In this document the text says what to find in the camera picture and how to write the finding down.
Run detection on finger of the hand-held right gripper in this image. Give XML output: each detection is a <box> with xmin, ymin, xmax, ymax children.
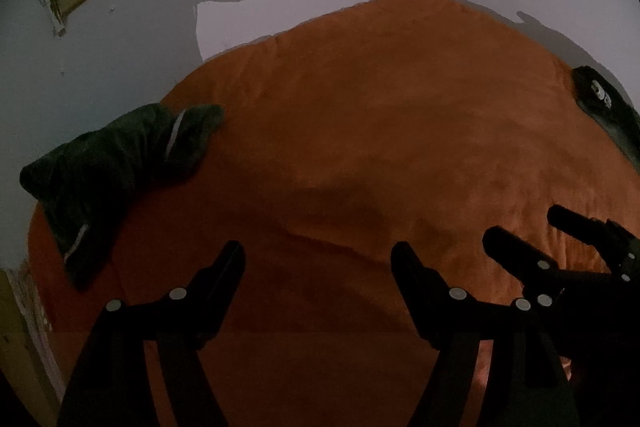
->
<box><xmin>547</xmin><ymin>205</ymin><xmax>640</xmax><ymax>283</ymax></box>
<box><xmin>482</xmin><ymin>226</ymin><xmax>568</xmax><ymax>308</ymax></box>

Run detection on green fleece pants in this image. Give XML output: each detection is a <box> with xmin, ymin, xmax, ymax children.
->
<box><xmin>19</xmin><ymin>103</ymin><xmax>226</xmax><ymax>293</ymax></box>

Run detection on black folded clothes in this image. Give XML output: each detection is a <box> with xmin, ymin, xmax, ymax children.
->
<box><xmin>571</xmin><ymin>65</ymin><xmax>640</xmax><ymax>158</ymax></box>

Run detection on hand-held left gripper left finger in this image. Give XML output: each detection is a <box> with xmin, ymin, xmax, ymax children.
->
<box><xmin>57</xmin><ymin>240</ymin><xmax>246</xmax><ymax>427</ymax></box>

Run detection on yellow wooden board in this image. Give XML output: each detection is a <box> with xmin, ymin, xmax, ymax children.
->
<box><xmin>0</xmin><ymin>267</ymin><xmax>67</xmax><ymax>427</ymax></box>

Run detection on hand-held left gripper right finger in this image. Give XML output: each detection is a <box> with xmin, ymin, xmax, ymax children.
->
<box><xmin>391</xmin><ymin>241</ymin><xmax>577</xmax><ymax>427</ymax></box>

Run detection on orange fleece blanket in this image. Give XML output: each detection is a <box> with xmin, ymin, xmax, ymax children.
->
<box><xmin>27</xmin><ymin>0</ymin><xmax>640</xmax><ymax>427</ymax></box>

